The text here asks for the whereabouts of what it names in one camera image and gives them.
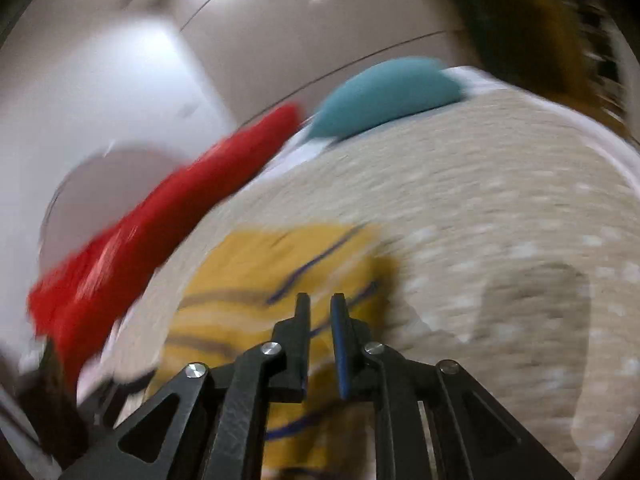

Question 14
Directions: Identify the yellow striped sweater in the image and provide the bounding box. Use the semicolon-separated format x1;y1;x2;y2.
145;222;401;480

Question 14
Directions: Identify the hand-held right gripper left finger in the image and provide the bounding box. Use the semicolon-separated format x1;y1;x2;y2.
60;292;313;480

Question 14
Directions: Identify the teal pillow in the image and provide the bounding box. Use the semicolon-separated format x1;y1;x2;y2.
305;56;468;141

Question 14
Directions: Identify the beige panelled wardrobe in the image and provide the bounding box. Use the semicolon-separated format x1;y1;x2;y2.
177;0;481;128

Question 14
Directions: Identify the red patterned quilt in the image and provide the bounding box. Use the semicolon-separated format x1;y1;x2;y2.
27;101;306;386

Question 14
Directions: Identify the dark wooden door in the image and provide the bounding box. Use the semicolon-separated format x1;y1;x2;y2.
425;0;631;126

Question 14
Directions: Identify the beige dotted quilt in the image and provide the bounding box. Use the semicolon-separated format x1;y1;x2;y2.
100;85;640;480

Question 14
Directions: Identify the white bed sheet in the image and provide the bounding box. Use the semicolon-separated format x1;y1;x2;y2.
265;65;640;186

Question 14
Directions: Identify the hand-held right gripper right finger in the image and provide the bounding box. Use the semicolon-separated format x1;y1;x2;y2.
330;292;576;480

